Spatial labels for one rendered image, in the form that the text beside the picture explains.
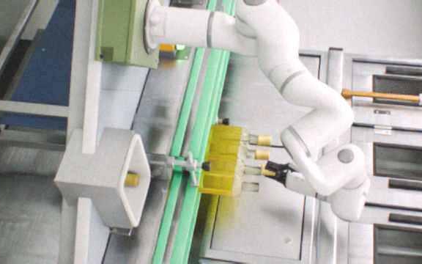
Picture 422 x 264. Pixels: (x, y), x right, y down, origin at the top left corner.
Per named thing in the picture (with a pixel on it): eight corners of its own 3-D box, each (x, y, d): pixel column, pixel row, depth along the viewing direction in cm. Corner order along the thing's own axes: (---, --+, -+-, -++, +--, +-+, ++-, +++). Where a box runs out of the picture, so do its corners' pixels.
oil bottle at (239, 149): (181, 158, 175) (247, 165, 172) (179, 149, 171) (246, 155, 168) (184, 144, 178) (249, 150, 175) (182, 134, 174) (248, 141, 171)
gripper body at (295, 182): (325, 186, 168) (291, 174, 171) (329, 169, 160) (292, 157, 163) (317, 206, 164) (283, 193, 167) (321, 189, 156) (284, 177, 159)
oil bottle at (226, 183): (174, 190, 169) (242, 198, 166) (171, 181, 164) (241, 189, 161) (177, 174, 172) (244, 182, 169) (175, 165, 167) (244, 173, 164)
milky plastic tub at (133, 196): (106, 226, 147) (137, 230, 146) (86, 185, 129) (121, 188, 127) (122, 171, 157) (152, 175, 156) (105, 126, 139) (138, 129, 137)
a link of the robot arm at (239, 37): (208, 59, 140) (269, 64, 138) (205, 20, 129) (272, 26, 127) (215, 32, 146) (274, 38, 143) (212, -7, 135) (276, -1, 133)
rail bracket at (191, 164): (171, 185, 161) (212, 190, 160) (163, 155, 148) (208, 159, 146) (173, 177, 163) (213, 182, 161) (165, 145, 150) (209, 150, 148)
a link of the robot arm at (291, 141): (335, 128, 143) (288, 160, 143) (326, 92, 124) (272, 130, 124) (374, 176, 135) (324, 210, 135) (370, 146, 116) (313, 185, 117)
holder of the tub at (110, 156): (109, 234, 151) (135, 237, 150) (84, 184, 129) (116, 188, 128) (124, 181, 161) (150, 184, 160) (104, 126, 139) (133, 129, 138)
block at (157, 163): (146, 180, 161) (170, 182, 160) (141, 163, 153) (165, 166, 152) (149, 169, 163) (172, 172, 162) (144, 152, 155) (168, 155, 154)
